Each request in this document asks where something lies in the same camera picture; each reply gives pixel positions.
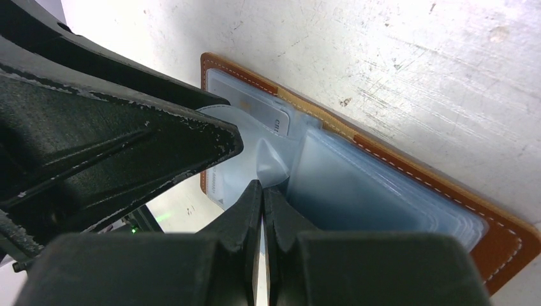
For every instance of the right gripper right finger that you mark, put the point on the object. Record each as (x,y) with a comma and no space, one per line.
(309,266)

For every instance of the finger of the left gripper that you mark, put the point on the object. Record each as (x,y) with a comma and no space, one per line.
(33,28)
(75,160)

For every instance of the brown leather card holder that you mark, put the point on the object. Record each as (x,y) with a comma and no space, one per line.
(341,178)

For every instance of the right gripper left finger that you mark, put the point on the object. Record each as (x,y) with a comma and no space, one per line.
(214,266)

